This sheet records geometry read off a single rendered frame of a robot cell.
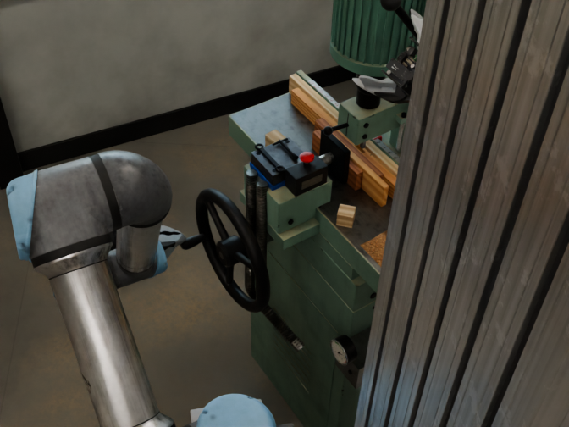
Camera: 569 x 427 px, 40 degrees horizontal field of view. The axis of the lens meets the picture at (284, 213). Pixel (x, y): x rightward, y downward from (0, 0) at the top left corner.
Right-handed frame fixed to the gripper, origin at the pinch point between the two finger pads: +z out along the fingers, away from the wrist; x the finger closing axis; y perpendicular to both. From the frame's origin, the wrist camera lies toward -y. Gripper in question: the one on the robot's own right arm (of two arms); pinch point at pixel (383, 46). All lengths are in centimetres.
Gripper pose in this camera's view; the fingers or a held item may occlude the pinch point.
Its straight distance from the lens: 137.7
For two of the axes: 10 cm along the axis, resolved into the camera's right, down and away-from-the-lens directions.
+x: -6.4, 7.4, 2.1
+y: -5.5, -2.5, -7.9
